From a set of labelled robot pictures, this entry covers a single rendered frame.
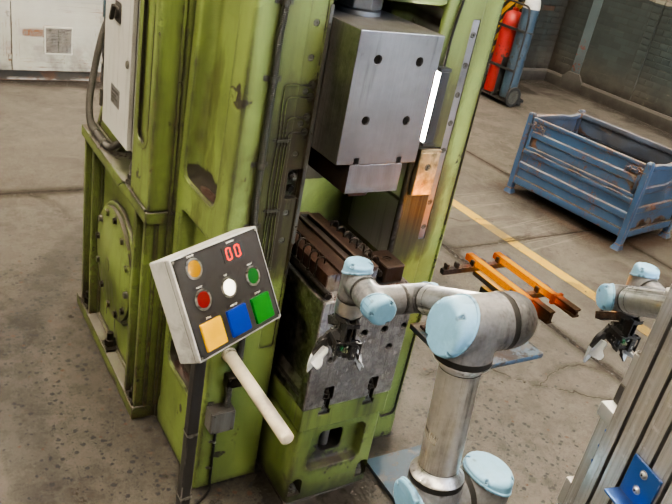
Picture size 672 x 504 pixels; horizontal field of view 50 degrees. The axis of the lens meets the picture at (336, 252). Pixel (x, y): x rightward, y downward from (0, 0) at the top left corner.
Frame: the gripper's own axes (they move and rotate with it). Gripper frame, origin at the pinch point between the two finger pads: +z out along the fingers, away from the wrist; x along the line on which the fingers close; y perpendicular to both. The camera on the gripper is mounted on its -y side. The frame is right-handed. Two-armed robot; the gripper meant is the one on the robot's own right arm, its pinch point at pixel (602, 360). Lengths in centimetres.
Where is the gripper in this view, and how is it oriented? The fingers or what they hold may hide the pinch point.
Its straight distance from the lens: 244.1
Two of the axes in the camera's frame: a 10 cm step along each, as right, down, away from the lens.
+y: 2.8, 4.8, -8.3
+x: 9.4, 0.2, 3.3
